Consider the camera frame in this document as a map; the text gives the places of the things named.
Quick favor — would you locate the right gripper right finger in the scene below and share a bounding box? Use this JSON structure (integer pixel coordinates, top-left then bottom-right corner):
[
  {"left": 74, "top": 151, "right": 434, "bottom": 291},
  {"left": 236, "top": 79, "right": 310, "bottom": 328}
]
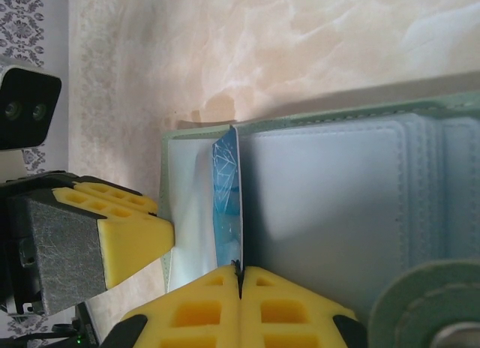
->
[{"left": 239, "top": 267, "right": 367, "bottom": 348}]

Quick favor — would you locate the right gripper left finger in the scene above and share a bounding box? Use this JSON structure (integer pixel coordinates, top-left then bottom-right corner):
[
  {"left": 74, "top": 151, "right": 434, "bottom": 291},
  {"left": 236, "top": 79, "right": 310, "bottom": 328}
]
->
[{"left": 100, "top": 265, "right": 241, "bottom": 348}]

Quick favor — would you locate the blue credit card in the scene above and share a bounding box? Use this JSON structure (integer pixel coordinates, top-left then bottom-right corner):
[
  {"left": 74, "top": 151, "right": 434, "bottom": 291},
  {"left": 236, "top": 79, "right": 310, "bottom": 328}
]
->
[{"left": 211, "top": 125, "right": 248, "bottom": 271}]

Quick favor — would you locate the green card holder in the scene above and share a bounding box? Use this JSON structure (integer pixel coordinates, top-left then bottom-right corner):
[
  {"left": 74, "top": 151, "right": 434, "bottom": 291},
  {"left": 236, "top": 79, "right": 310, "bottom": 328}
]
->
[{"left": 157, "top": 96, "right": 480, "bottom": 348}]

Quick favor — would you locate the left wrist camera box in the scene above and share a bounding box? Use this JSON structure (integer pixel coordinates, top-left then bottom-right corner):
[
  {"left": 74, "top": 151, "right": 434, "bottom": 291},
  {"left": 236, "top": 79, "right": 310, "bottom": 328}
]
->
[{"left": 0, "top": 64, "right": 63, "bottom": 152}]

